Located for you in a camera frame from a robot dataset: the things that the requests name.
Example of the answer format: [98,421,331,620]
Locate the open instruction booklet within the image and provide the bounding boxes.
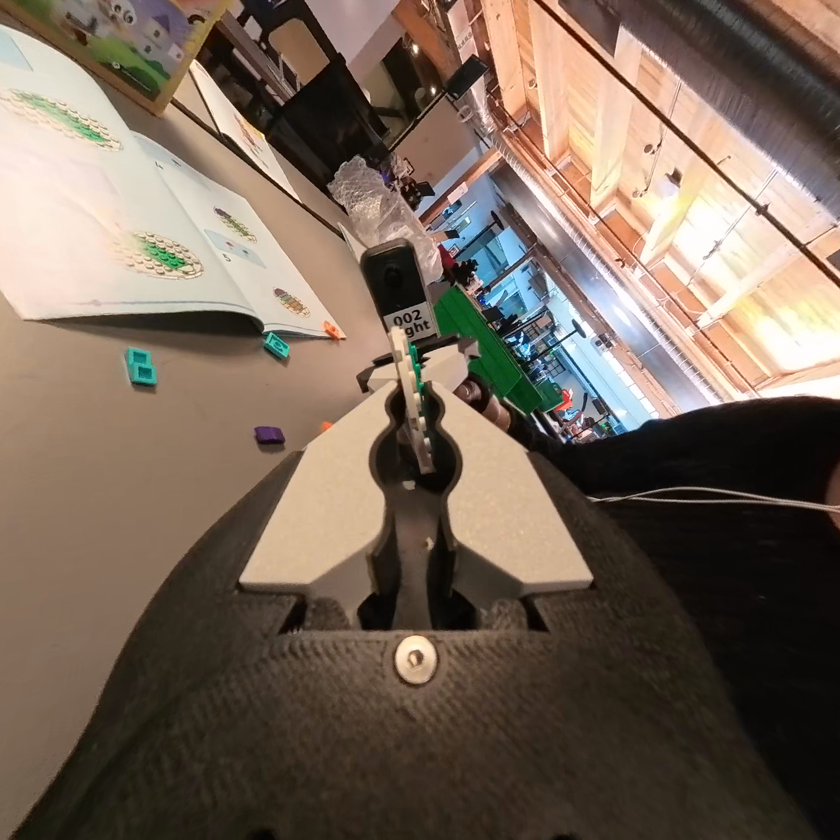
[0,23,345,341]

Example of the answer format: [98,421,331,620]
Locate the white cable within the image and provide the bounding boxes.
[587,487,840,514]

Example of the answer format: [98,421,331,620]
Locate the person's black sweater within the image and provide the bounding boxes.
[591,492,840,840]

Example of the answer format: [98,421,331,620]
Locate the closed instruction booklet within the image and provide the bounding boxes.
[190,59,303,204]

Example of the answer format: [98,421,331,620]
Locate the clear plastic bag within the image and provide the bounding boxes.
[327,154,444,277]

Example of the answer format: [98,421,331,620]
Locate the ribbed metal duct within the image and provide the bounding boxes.
[558,0,840,290]

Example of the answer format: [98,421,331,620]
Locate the colourful lego box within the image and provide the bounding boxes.
[20,0,234,118]

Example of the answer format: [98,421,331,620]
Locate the green plastic bin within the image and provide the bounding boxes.
[433,285,572,414]

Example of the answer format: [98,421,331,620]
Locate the thin paper leaflet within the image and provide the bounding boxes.
[336,222,375,266]

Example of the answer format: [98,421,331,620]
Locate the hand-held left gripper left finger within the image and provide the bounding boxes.
[239,382,404,621]

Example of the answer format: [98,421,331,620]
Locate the black cabinet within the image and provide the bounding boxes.
[266,56,391,191]

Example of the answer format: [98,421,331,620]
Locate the person's right hand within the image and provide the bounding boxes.
[458,379,511,432]

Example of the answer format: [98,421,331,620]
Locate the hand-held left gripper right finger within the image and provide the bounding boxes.
[425,384,595,621]

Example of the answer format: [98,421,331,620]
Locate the green lego plate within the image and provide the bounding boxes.
[406,341,442,434]

